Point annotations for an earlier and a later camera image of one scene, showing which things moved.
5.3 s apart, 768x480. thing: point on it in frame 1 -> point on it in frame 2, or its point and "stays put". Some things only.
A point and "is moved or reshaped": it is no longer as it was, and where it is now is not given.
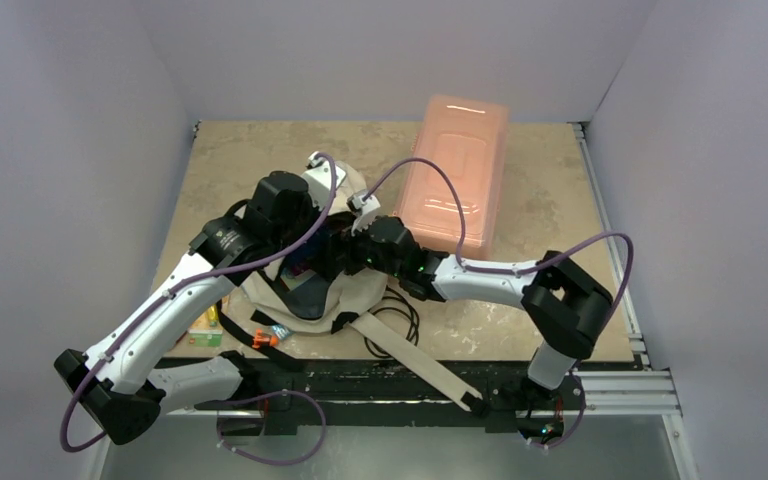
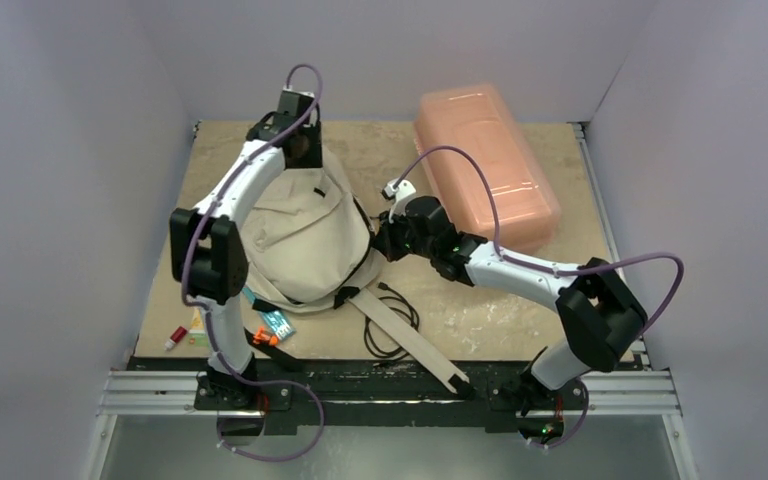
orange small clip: (262, 338) stays put
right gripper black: (347, 250) -> (388, 237)
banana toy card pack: (206, 330) stays put
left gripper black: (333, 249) -> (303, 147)
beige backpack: (296, 289) is moved or reshaped
